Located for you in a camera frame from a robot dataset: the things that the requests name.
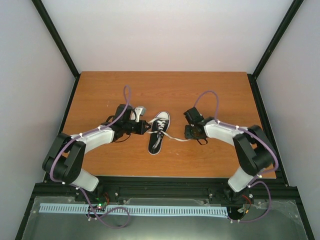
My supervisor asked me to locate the white shoelace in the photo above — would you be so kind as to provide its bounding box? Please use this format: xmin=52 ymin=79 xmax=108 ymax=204
xmin=147 ymin=117 xmax=188 ymax=155

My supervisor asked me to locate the black white canvas sneaker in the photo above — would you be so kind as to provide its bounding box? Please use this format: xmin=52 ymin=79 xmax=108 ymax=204
xmin=148 ymin=111 xmax=170 ymax=155

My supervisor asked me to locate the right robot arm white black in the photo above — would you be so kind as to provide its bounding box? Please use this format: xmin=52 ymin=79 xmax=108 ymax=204
xmin=183 ymin=107 xmax=279 ymax=202

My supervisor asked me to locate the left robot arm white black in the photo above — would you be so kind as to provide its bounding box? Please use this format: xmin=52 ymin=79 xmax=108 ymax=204
xmin=42 ymin=104 xmax=151 ymax=202

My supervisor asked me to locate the small circuit board with led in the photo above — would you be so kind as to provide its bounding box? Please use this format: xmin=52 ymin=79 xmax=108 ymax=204
xmin=96 ymin=196 xmax=110 ymax=210

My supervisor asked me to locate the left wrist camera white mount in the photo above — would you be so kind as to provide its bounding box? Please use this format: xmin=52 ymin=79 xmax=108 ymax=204
xmin=134 ymin=106 xmax=146 ymax=123

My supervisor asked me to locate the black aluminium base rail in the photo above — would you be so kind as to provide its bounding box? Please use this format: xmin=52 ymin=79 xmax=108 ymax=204
xmin=32 ymin=174 xmax=300 ymax=203

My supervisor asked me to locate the light blue slotted cable duct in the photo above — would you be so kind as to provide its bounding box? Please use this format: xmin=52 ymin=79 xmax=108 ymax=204
xmin=38 ymin=203 xmax=228 ymax=218

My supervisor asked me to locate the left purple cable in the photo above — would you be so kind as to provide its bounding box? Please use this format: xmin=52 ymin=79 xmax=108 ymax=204
xmin=49 ymin=85 xmax=131 ymax=230

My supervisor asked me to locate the left black frame post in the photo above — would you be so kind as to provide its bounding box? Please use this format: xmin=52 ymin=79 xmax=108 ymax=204
xmin=31 ymin=0 xmax=81 ymax=77

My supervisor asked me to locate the black frame post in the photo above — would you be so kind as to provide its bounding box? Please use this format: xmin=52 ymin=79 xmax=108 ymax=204
xmin=251 ymin=0 xmax=305 ymax=77
xmin=31 ymin=0 xmax=81 ymax=77

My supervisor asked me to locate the right black frame post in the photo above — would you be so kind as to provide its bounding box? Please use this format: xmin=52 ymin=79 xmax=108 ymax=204
xmin=251 ymin=0 xmax=305 ymax=77

